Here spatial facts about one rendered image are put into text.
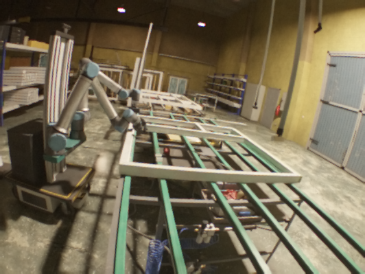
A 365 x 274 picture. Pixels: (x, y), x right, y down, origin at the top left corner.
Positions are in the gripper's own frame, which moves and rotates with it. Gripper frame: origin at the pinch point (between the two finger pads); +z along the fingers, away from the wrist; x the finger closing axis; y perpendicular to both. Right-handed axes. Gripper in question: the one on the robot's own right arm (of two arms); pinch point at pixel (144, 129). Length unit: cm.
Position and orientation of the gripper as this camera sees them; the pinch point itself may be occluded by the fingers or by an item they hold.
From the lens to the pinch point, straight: 203.2
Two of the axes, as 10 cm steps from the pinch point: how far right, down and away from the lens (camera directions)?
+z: 3.2, 4.3, 8.5
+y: -4.6, -7.1, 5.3
